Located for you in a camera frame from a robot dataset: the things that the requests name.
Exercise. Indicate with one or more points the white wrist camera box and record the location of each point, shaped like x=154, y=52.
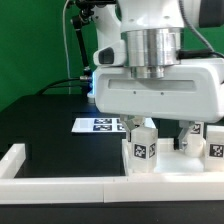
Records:
x=113, y=55

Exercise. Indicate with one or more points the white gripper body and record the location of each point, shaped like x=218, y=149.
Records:
x=190, y=91

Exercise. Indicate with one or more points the white U-shaped fence wall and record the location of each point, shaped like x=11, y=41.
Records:
x=136, y=188

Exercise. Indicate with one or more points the white fiducial marker sheet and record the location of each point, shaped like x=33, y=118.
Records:
x=98, y=125

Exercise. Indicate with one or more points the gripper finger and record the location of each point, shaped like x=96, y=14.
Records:
x=128, y=123
x=186, y=128

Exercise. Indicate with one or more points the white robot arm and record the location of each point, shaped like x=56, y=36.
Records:
x=142, y=70

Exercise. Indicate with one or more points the white square table top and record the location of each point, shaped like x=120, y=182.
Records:
x=169, y=160

